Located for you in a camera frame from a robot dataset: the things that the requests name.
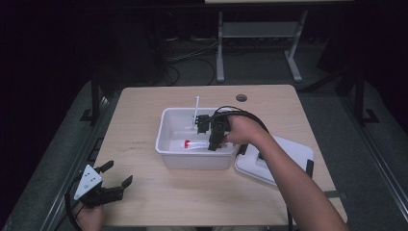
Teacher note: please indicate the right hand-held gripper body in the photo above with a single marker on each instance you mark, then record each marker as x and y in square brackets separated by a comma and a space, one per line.
[220, 123]

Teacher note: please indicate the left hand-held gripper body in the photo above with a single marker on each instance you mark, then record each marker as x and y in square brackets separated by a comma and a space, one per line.
[93, 189]

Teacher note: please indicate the white toothbrush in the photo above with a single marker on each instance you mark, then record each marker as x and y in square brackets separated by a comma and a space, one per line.
[196, 110]

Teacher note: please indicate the white tube with red cap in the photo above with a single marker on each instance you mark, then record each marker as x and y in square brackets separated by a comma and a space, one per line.
[196, 145]

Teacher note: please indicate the white plastic storage bin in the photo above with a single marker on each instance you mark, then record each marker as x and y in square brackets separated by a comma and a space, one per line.
[186, 160]

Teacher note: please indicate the person's right hand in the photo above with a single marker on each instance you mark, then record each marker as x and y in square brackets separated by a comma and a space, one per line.
[245, 130]

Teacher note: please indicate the person's left hand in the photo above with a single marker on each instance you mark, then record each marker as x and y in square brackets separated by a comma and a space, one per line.
[91, 219]

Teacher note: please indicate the white bin lid, black clips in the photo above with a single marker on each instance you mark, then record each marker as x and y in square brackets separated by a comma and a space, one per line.
[288, 150]

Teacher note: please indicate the aluminium floor rail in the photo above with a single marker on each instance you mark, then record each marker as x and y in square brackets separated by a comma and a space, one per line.
[61, 195]
[378, 160]

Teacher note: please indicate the black upright post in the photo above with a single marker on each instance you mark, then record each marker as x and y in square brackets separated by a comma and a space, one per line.
[95, 96]
[359, 96]

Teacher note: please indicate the grey metal frame table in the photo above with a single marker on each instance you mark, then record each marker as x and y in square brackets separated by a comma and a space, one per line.
[260, 29]

